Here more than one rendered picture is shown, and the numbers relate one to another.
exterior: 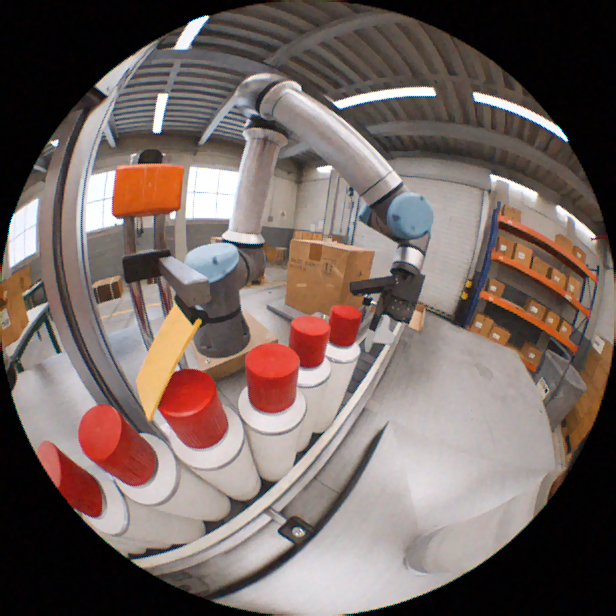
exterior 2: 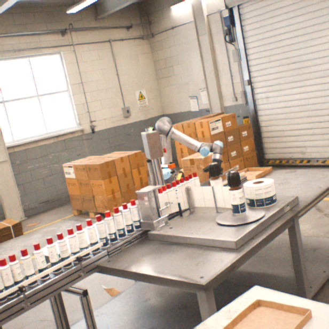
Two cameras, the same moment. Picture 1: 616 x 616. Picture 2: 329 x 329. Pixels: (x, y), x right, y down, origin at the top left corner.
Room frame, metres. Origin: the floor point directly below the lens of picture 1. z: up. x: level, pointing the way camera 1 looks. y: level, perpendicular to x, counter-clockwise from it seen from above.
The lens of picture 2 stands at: (-3.15, -0.32, 1.75)
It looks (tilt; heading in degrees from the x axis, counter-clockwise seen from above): 9 degrees down; 8
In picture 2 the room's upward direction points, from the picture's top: 12 degrees counter-clockwise
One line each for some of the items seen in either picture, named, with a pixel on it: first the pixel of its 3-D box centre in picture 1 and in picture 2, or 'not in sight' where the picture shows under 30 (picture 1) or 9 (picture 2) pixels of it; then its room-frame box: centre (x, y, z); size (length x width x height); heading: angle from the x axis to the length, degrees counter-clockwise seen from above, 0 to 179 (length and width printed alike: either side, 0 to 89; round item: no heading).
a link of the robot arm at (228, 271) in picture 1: (214, 276); (165, 178); (0.35, 0.22, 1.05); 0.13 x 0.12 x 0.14; 177
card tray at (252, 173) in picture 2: (400, 309); (251, 173); (0.83, -0.49, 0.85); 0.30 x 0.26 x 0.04; 145
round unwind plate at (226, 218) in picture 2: not in sight; (240, 216); (-0.47, -0.32, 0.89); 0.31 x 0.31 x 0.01
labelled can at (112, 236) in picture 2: not in sight; (110, 227); (-0.58, 0.48, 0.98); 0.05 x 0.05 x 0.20
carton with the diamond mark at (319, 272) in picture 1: (332, 276); (204, 169); (0.74, -0.08, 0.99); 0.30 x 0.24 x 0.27; 146
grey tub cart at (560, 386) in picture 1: (552, 394); not in sight; (0.22, -2.59, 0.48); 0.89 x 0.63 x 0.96; 66
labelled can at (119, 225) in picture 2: not in sight; (119, 222); (-0.52, 0.43, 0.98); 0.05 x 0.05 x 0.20
